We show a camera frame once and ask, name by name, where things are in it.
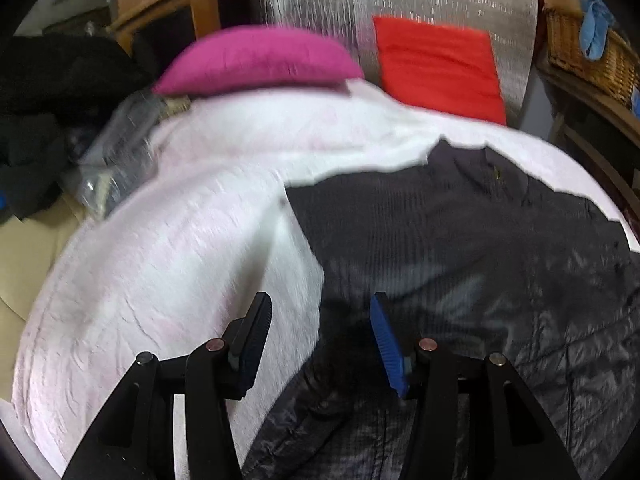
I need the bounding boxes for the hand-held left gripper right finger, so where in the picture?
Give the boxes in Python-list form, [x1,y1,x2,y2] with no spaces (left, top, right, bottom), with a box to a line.
[369,291,583,480]

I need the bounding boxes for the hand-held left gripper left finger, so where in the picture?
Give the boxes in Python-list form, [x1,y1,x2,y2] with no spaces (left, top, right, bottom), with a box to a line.
[62,291,273,480]

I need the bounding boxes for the dark quilted jacket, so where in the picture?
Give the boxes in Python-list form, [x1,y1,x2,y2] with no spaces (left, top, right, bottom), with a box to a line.
[240,137,640,480]

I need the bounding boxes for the white blanket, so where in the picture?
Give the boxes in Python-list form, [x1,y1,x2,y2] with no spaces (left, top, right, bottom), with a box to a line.
[10,77,636,480]

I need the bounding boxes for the clear plastic bag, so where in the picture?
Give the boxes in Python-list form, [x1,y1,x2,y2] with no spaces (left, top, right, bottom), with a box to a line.
[75,150,151,221]

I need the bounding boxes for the cream leather sofa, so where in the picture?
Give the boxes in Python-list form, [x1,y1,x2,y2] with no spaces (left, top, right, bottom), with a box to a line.
[0,195,96,321]

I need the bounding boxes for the grey garment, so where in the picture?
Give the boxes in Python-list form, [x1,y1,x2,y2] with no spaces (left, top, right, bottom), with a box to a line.
[100,91,168,171]

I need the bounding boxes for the red pillow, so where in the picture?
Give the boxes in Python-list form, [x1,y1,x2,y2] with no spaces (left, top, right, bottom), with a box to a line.
[372,16,508,126]

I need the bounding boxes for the magenta pillow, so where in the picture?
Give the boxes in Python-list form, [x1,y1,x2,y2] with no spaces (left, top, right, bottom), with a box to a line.
[151,27,366,97]

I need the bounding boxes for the wooden table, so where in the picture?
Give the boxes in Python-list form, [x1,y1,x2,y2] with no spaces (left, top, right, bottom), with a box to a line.
[535,60,640,221]

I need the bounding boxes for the wicker basket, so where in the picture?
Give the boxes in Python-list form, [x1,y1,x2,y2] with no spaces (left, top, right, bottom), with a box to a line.
[542,5,640,96]

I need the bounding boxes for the wooden pillar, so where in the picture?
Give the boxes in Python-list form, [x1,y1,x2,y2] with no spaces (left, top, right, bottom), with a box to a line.
[111,0,261,61]

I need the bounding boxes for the blue cloth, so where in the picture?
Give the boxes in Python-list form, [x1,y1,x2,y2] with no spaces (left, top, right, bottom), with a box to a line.
[580,0,618,61]

